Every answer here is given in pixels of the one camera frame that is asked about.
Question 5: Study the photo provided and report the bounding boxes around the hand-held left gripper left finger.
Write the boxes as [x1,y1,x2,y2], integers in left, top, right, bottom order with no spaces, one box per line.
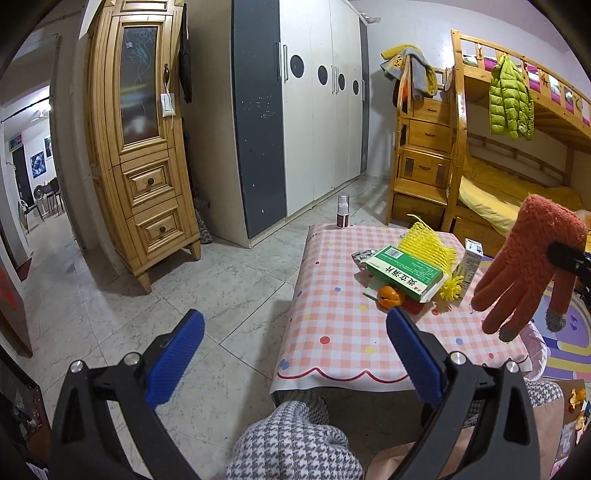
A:
[50,308,206,480]

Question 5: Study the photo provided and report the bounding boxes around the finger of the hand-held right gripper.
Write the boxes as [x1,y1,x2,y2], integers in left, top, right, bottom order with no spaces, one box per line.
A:
[549,241,591,278]

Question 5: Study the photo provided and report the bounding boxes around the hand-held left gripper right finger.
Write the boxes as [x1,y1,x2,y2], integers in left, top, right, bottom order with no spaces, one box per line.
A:
[386,305,541,480]

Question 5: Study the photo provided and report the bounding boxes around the orange knit glove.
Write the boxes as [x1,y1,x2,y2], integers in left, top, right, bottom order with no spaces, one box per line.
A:
[471,194,588,343]

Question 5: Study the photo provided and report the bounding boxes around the green medicine box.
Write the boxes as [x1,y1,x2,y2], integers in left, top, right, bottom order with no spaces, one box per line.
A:
[365,246,444,303]

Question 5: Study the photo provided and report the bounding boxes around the small white carton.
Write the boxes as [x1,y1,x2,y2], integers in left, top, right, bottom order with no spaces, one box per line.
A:
[456,239,483,291]

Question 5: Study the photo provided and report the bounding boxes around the yellow foam net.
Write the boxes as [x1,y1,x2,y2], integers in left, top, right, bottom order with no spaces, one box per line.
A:
[398,215,465,302]

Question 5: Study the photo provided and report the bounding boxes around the pastel rainbow rug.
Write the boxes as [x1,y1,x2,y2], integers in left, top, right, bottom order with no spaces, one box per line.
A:
[522,272,591,381]

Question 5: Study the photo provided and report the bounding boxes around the pink cloth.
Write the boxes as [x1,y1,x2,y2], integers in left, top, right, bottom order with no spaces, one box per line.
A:
[519,320,550,374]

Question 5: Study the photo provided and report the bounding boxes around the yellow bed sheet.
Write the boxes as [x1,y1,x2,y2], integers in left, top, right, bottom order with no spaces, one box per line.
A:
[457,157,587,236]

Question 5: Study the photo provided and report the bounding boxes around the pink checkered tablecloth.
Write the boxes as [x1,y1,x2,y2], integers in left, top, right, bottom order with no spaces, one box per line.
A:
[270,223,548,393]

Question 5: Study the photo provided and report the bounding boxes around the person's houndstooth trouser leg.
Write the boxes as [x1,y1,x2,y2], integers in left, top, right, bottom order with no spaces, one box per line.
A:
[466,381,564,428]
[226,390,365,480]

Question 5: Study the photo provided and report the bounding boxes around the green puffer jacket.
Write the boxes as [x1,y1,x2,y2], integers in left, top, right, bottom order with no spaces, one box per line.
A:
[489,55,536,140]

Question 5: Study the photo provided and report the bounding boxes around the wooden stair drawers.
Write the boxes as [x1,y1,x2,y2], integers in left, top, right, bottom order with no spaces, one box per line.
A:
[387,65,455,227]

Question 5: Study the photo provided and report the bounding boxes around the tall wooden cabinet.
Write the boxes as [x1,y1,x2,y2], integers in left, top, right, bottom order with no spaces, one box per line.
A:
[85,0,202,294]

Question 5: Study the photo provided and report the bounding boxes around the wooden bunk bed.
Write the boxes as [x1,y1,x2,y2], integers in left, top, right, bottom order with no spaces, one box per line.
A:
[443,28,591,245]

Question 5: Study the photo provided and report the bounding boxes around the cardboard box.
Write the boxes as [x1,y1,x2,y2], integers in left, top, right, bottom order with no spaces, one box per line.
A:
[554,378,591,467]

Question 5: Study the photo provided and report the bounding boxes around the black chair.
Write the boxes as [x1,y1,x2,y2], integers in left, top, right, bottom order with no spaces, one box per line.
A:
[18,178,63,232]

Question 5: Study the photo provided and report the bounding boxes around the white and grey wardrobe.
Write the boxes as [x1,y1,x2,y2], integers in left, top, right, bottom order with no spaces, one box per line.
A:
[231,0,370,250]

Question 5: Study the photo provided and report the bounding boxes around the yellow and grey clothing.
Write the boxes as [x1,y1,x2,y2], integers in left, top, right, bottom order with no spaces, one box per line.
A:
[380,45,437,100]

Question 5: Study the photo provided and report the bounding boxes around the black hanging bag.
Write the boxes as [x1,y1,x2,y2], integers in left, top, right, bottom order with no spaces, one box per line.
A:
[178,4,194,104]

